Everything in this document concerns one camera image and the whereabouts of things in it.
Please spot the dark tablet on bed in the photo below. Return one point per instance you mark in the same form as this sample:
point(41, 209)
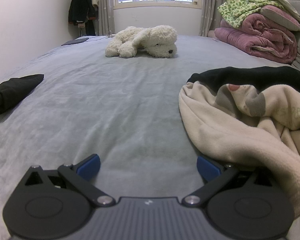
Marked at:
point(76, 41)

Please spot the green patterned blanket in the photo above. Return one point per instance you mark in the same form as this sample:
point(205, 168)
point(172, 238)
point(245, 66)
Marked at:
point(234, 12)

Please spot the beige bear raglan shirt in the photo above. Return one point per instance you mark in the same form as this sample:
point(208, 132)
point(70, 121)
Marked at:
point(249, 117)

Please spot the right grey curtain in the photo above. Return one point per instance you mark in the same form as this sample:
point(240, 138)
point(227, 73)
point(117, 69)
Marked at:
point(211, 17)

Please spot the grey bed sheet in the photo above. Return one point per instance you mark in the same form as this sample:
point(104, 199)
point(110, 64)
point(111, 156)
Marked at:
point(124, 110)

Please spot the left grey curtain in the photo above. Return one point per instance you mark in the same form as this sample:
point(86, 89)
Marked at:
point(105, 19)

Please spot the dark jacket on rack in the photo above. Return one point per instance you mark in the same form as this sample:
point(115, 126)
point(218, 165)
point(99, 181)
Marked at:
point(83, 13)

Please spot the folded black garment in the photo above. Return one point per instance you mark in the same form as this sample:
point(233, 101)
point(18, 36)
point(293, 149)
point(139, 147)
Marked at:
point(14, 90)

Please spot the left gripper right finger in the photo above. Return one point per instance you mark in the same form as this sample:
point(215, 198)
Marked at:
point(241, 202)

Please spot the white plush dog toy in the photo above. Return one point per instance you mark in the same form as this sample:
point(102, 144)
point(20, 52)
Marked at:
point(157, 41)

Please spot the pink beige pillow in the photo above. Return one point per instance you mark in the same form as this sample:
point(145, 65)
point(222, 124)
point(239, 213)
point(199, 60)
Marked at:
point(280, 17)

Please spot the grey curtain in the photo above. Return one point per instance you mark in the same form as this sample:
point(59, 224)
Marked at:
point(105, 19)
point(211, 17)

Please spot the pink rolled quilt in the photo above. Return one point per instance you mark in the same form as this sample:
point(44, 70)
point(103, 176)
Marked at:
point(260, 37)

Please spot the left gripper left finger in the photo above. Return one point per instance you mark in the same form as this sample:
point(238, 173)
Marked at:
point(51, 204)

